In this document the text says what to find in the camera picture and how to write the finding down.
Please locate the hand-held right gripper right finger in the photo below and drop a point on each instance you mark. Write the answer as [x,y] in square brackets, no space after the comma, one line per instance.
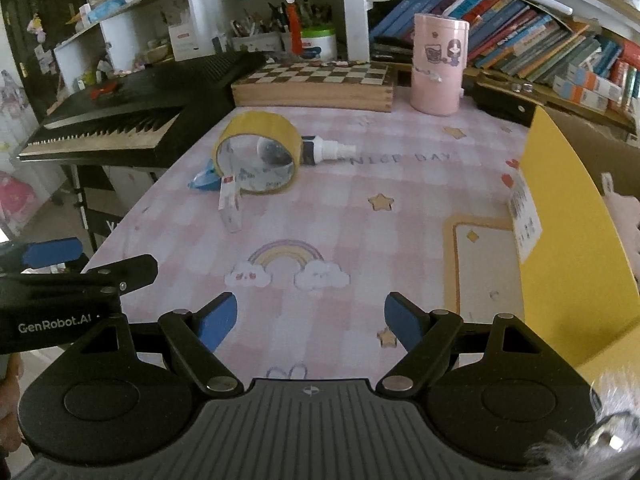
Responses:
[405,320]

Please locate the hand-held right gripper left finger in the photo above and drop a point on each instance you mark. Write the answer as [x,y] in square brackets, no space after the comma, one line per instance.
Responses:
[220,317]

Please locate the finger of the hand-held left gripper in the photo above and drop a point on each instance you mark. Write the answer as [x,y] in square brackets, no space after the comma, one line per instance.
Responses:
[100,280]
[50,252]

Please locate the blue correction tape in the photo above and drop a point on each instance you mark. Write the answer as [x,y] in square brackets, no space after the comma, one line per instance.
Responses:
[205,180]

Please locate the yellow cardboard box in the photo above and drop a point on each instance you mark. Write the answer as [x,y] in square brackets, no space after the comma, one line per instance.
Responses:
[565,240]

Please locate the dark label spray bottle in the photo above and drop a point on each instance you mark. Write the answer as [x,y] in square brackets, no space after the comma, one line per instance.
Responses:
[325,149]

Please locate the yellow tape roll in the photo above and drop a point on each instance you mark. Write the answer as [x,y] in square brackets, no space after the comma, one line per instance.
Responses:
[280,125]

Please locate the pink plush toy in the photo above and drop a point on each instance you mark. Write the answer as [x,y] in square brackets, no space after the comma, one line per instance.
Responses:
[625,220]

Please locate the pink checkered tablecloth desktop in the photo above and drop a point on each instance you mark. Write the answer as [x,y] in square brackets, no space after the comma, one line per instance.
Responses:
[350,200]

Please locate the black keyboard stand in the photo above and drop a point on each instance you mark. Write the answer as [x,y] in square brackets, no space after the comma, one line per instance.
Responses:
[95,195]

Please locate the cream orange-bordered placemat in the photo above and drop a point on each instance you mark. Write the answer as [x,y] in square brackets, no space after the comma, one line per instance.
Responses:
[480,270]

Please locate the black piano keyboard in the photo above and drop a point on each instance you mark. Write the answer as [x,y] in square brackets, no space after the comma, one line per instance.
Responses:
[125,110]

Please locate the small red toy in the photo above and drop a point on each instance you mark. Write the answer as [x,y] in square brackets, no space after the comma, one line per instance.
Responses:
[102,92]

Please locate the grey fuzzy sleeve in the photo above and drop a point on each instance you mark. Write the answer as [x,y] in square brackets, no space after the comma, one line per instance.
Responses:
[575,452]

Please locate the pink cylindrical container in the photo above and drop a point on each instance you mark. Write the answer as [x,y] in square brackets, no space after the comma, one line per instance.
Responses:
[435,85]

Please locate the black rectangular box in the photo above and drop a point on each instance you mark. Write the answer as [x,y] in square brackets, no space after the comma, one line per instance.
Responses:
[500,102]

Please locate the wooden chessboard box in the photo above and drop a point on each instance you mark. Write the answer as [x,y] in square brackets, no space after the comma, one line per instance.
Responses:
[310,92]

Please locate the white box red label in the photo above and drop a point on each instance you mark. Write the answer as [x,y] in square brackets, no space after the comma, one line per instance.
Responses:
[190,42]

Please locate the orange white small box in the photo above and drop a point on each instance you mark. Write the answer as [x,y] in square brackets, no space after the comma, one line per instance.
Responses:
[600,87]
[567,90]

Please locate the white jar green rim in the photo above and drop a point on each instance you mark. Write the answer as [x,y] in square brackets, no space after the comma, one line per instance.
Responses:
[320,45]

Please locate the red bottle white cap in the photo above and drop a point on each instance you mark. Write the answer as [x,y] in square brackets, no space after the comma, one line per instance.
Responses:
[295,35]

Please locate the row of books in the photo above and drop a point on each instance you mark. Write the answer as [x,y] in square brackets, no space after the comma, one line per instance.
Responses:
[500,35]

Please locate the bunch of pens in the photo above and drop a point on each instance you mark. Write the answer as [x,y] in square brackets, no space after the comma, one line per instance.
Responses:
[270,17]

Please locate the white bookshelf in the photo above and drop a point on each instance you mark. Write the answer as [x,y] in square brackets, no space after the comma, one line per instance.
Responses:
[355,10]

